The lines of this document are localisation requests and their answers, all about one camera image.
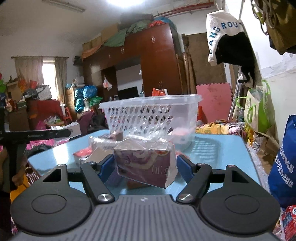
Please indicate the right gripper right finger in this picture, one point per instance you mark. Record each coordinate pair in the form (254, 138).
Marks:
(196, 177)

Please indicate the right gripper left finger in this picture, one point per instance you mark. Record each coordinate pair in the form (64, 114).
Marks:
(95, 176)

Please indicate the purple box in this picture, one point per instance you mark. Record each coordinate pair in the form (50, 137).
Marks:
(149, 162)

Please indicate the person's left hand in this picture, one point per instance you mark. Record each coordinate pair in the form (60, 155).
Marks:
(17, 179)

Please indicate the pink floral bedding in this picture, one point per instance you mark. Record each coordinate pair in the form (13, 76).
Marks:
(51, 142)

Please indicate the red packet in plastic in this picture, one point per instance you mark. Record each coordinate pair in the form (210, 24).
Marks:
(83, 153)

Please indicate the yellow patterned blanket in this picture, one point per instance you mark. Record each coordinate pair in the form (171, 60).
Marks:
(213, 128)

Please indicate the white plastic laundry basket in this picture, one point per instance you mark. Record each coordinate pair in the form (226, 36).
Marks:
(170, 118)

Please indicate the window curtains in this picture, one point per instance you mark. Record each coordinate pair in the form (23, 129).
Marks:
(31, 68)

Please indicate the pink foam mat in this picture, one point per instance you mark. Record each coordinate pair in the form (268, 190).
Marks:
(216, 100)

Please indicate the blue shopping bag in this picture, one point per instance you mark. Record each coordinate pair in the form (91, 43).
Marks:
(281, 179)

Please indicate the green and white tote bag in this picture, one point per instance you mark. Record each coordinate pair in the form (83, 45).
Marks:
(257, 109)

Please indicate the orange hanging bag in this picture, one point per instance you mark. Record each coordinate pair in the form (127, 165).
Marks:
(159, 92)

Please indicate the red and blue small box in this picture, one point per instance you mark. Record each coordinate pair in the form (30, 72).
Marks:
(288, 219)

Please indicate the dark red wooden wardrobe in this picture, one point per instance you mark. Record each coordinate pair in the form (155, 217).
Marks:
(152, 55)

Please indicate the white and black hanging cap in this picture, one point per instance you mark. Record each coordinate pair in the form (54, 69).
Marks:
(228, 43)

